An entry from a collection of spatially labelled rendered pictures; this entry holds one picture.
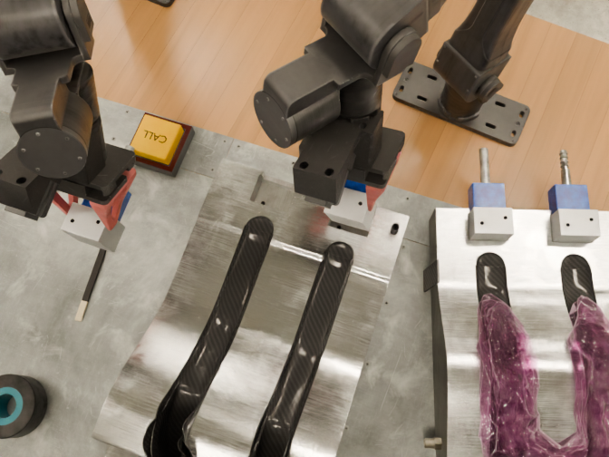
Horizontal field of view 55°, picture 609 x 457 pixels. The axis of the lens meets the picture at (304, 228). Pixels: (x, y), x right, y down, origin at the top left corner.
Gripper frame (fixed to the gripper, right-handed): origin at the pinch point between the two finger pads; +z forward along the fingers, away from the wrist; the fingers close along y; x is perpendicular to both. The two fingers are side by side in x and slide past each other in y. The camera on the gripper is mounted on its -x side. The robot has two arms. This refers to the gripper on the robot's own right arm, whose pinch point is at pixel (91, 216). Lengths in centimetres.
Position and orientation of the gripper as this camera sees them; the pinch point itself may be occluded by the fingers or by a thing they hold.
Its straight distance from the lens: 74.1
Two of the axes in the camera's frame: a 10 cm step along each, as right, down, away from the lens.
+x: 3.0, -6.6, 6.9
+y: 9.5, 2.9, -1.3
